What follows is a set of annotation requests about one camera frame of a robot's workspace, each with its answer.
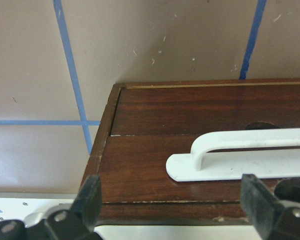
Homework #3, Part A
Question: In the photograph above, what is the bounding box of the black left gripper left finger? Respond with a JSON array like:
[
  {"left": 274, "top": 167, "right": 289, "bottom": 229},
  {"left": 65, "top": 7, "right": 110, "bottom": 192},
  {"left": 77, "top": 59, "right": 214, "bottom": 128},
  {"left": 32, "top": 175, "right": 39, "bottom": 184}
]
[{"left": 71, "top": 175, "right": 102, "bottom": 232}]

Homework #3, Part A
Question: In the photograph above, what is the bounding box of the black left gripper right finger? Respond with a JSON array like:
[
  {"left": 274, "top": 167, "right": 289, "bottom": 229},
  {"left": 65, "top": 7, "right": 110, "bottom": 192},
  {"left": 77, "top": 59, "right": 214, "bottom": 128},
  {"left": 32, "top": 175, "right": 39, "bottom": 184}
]
[{"left": 240, "top": 174, "right": 288, "bottom": 238}]

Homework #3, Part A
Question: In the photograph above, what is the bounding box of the wooden drawer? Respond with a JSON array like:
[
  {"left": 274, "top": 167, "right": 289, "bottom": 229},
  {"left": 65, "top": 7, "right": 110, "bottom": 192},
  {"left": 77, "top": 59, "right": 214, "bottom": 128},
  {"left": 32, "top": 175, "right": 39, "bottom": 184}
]
[{"left": 97, "top": 83, "right": 300, "bottom": 205}]

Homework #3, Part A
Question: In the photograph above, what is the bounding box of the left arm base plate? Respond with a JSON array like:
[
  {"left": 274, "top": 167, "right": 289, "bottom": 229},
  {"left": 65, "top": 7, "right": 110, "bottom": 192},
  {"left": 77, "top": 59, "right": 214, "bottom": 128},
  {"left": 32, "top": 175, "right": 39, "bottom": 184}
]
[{"left": 0, "top": 192, "right": 76, "bottom": 224}]

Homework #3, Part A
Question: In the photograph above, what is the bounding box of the white drawer handle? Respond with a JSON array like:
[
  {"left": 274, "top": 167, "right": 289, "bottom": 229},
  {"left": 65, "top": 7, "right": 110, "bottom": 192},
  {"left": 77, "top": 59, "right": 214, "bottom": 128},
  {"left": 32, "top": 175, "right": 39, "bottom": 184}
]
[{"left": 166, "top": 128, "right": 300, "bottom": 182}]

